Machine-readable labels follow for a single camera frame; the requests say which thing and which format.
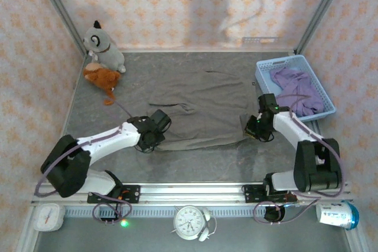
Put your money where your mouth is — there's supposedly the blue plastic laundry basket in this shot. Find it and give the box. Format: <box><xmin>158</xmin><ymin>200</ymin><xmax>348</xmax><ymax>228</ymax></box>
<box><xmin>255</xmin><ymin>55</ymin><xmax>337</xmax><ymax>122</ymax></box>

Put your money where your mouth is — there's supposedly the aluminium mounting rail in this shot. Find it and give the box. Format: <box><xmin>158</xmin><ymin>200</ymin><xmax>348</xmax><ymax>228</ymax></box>
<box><xmin>31</xmin><ymin>181</ymin><xmax>354</xmax><ymax>205</ymax></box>

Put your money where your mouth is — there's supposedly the white blue canister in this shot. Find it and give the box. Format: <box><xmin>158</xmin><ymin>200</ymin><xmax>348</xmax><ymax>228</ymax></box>
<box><xmin>315</xmin><ymin>200</ymin><xmax>360</xmax><ymax>231</ymax></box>

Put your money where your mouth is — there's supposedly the white round alarm clock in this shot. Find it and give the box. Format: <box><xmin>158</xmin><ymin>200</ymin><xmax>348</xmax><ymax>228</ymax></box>
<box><xmin>171</xmin><ymin>205</ymin><xmax>218</xmax><ymax>243</ymax></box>

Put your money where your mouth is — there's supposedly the purple shirt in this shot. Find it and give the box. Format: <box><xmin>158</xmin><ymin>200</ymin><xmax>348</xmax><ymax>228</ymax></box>
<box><xmin>269</xmin><ymin>67</ymin><xmax>325</xmax><ymax>117</ymax></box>

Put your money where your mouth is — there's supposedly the grey slotted cable duct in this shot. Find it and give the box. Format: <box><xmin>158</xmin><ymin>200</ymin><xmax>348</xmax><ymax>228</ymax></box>
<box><xmin>63</xmin><ymin>206</ymin><xmax>318</xmax><ymax>218</ymax></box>

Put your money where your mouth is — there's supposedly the aluminium table side rail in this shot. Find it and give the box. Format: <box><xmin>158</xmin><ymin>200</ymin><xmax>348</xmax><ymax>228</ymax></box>
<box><xmin>289</xmin><ymin>51</ymin><xmax>337</xmax><ymax>182</ymax></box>

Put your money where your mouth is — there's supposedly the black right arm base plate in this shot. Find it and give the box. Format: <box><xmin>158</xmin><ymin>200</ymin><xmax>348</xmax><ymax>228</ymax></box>
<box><xmin>242</xmin><ymin>185</ymin><xmax>298</xmax><ymax>205</ymax></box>

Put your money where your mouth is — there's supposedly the aluminium frame post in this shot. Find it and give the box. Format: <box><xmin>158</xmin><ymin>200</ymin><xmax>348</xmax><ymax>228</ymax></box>
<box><xmin>34</xmin><ymin>0</ymin><xmax>89</xmax><ymax>57</ymax></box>
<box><xmin>294</xmin><ymin>0</ymin><xmax>352</xmax><ymax>58</ymax></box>

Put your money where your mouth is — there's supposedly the white square clock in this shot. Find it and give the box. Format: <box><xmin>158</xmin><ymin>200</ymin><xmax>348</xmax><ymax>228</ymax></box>
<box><xmin>32</xmin><ymin>203</ymin><xmax>66</xmax><ymax>232</ymax></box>

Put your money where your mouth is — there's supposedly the grey drawstring garment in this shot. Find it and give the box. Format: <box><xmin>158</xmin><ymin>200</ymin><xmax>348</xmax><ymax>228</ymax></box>
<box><xmin>147</xmin><ymin>70</ymin><xmax>252</xmax><ymax>151</ymax></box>

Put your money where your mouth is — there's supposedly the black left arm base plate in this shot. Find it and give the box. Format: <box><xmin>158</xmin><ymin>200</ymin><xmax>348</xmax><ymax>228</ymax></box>
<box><xmin>87</xmin><ymin>185</ymin><xmax>141</xmax><ymax>205</ymax></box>

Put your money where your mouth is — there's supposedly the black round cable port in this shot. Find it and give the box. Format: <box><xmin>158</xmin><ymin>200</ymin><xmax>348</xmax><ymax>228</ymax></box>
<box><xmin>264</xmin><ymin>207</ymin><xmax>286</xmax><ymax>224</ymax></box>

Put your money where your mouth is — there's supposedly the brown plush animal toy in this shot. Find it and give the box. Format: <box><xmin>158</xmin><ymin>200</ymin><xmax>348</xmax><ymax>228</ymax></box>
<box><xmin>83</xmin><ymin>62</ymin><xmax>122</xmax><ymax>106</ymax></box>

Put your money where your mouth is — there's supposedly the grey plush cat toy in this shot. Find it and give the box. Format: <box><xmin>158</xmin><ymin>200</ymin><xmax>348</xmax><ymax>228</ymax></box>
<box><xmin>83</xmin><ymin>20</ymin><xmax>127</xmax><ymax>73</ymax></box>

